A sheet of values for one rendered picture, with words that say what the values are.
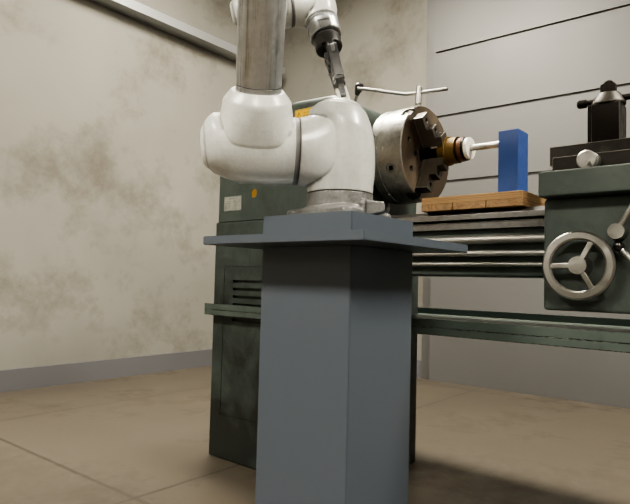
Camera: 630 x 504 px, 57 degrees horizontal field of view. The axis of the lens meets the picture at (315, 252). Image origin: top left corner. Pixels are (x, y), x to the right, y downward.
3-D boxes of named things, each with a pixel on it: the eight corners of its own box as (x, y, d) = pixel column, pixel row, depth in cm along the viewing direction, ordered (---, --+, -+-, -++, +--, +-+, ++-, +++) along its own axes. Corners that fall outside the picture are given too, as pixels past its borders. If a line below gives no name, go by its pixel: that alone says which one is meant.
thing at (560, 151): (549, 166, 151) (549, 147, 151) (562, 172, 159) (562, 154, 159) (637, 156, 138) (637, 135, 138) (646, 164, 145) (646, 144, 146)
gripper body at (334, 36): (313, 51, 161) (321, 78, 158) (312, 30, 153) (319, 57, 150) (339, 46, 162) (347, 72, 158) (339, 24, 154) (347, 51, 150)
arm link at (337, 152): (382, 191, 127) (383, 93, 129) (300, 187, 125) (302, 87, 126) (366, 200, 144) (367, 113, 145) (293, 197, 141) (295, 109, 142)
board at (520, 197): (421, 211, 170) (421, 198, 170) (475, 223, 197) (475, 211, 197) (522, 205, 150) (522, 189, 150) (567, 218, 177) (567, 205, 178)
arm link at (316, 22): (304, 13, 155) (309, 30, 153) (337, 6, 155) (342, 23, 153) (306, 37, 164) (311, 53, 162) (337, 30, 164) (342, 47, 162)
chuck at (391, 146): (373, 192, 182) (380, 96, 186) (423, 212, 206) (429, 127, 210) (397, 189, 177) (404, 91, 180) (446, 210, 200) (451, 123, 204)
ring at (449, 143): (433, 135, 184) (460, 130, 178) (447, 141, 191) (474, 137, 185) (433, 164, 183) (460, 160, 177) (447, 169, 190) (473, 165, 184)
